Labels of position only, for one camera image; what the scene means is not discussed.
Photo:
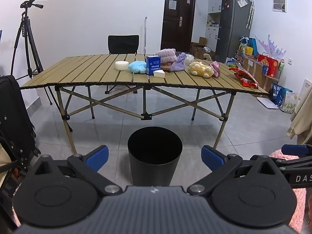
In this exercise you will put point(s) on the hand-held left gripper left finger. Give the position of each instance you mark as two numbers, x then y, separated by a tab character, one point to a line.
97	157

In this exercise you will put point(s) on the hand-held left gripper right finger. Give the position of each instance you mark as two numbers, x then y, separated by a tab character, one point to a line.
212	157

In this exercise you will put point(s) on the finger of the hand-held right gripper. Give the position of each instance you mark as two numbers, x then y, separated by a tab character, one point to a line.
295	149

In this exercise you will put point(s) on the black round trash bin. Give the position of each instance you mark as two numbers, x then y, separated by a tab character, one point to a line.
156	170

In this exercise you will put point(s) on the white round foam roll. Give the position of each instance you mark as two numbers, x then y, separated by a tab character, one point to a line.
121	65

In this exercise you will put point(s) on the blue plush toy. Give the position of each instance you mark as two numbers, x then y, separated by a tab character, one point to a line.
137	67

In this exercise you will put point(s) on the beige hanging cloth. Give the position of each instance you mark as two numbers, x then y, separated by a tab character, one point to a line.
301	117

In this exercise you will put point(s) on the white green bag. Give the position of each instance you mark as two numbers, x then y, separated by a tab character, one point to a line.
290	102

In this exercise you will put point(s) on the white bathroom scale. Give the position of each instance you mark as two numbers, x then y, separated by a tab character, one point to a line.
268	103

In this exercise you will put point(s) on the red snack bag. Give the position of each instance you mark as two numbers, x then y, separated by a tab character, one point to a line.
249	82
242	73

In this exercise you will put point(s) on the large taped cardboard box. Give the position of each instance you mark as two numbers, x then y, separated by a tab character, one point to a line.
258	76

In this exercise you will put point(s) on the tan folding camping table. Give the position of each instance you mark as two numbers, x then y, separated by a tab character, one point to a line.
85	70

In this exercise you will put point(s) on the pink satin cloth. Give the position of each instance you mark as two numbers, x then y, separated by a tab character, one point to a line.
215	69

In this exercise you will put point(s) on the yellow plush toy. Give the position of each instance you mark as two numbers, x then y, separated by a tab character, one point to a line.
199	69

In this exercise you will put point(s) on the red gift box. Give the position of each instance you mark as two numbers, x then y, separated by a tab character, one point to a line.
268	64

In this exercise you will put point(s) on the black suitcase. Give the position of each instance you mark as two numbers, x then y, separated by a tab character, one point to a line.
12	117

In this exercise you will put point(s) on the white wedge foam piece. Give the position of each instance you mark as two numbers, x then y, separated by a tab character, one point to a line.
159	73

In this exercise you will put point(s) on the clear crumpled plastic bag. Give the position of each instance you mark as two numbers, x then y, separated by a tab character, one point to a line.
189	59

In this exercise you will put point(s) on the purple coral decoration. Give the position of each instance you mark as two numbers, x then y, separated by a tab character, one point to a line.
273	47

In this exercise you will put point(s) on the small cardboard boxes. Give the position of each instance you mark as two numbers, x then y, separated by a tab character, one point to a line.
197	51

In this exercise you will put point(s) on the blue white carton box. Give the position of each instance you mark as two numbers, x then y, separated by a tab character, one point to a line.
153	65

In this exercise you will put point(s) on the blue gift bag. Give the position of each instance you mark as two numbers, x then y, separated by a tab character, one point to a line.
252	46

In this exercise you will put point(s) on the black folding chair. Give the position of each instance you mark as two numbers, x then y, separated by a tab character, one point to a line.
123	43

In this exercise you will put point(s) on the white lower cabinet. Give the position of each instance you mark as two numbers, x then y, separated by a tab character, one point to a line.
211	37

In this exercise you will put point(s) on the grey refrigerator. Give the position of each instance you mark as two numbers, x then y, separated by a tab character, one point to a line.
231	29

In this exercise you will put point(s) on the white mop stick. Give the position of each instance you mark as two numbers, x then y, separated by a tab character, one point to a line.
145	34

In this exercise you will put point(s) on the dark brown door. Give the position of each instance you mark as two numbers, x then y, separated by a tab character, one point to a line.
178	29

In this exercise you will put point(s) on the white wall panel box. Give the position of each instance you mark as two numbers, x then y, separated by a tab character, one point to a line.
279	3

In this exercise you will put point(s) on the black camera tripod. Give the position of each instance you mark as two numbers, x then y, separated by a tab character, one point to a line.
24	29

